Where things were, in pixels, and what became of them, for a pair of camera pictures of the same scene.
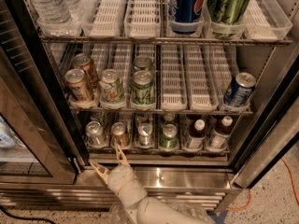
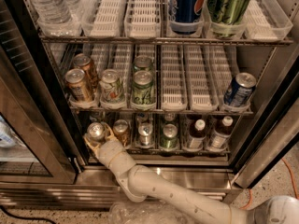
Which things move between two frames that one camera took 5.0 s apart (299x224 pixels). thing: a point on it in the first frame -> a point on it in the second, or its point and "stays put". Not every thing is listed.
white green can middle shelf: x=111 y=90 stays put
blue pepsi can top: x=186 y=4 stays put
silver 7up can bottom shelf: x=95 y=135 stays put
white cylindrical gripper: x=120 y=176 -> x=107 y=150
